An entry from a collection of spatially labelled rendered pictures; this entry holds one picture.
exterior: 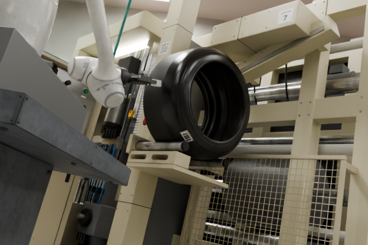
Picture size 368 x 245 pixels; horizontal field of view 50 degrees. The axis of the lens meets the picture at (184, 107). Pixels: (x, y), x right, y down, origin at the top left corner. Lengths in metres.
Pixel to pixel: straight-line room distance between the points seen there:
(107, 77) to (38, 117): 0.95
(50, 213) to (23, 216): 1.41
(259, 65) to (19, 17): 1.69
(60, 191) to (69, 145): 1.62
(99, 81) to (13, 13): 0.69
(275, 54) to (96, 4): 1.15
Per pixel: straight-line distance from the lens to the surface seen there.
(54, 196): 2.22
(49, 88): 0.74
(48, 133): 0.55
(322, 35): 2.19
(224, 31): 2.43
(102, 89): 1.45
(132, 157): 2.01
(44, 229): 2.22
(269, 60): 2.28
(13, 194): 0.77
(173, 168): 1.73
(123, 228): 2.07
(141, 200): 2.09
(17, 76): 0.65
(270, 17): 2.24
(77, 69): 1.57
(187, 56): 1.87
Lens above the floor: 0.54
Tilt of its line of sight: 17 degrees up
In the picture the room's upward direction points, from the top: 13 degrees clockwise
